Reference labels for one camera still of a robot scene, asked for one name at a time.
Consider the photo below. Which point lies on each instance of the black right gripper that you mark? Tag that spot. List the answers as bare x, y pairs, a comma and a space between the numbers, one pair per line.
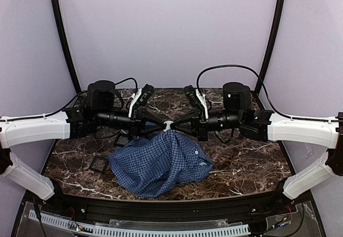
201, 125

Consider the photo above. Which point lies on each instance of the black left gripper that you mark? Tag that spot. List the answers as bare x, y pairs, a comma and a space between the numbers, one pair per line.
135, 124

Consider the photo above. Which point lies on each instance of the pink pompom brooch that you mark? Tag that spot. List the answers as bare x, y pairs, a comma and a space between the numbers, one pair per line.
168, 126

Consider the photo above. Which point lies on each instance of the blue checked shirt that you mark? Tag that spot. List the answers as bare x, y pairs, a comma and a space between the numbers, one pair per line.
152, 165

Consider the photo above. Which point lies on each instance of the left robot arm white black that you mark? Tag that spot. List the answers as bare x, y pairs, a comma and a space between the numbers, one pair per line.
103, 107

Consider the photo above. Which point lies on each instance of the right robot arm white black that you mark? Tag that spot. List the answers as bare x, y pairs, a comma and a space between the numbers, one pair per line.
267, 125

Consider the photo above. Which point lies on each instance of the black square box base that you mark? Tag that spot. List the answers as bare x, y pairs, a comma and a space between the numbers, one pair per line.
121, 140

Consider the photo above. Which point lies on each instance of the black square box lid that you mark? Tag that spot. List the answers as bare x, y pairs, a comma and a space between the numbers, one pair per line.
98, 164

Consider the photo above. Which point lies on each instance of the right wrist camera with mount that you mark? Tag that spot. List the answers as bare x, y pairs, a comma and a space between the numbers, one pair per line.
196, 99

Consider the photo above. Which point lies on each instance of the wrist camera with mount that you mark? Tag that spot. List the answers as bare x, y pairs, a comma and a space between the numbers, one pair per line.
196, 99
140, 98

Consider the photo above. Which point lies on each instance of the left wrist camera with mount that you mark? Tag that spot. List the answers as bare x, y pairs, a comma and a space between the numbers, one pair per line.
140, 98

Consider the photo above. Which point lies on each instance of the black front aluminium rail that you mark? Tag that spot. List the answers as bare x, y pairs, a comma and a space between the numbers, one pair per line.
246, 208

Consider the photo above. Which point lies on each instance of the right black frame post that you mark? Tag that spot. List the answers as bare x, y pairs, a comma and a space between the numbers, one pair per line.
270, 44

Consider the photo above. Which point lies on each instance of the black frame post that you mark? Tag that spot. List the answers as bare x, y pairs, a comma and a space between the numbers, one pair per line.
270, 44
64, 45

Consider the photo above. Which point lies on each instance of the white slotted cable duct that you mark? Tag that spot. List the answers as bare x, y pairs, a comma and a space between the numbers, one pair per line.
140, 228

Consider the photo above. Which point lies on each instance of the left black frame post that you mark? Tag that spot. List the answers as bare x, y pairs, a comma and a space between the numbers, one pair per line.
64, 45

